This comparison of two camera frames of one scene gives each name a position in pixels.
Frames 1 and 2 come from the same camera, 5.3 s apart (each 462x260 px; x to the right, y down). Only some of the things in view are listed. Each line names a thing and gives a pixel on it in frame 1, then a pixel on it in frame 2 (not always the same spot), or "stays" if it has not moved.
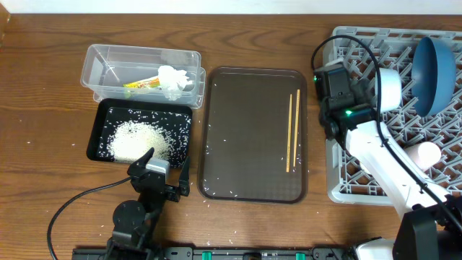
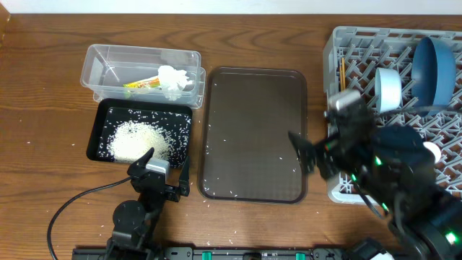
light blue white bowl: (391, 89) stays
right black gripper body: (359, 98) -> (334, 165)
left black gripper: (175, 196) stays
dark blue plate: (433, 76) stays
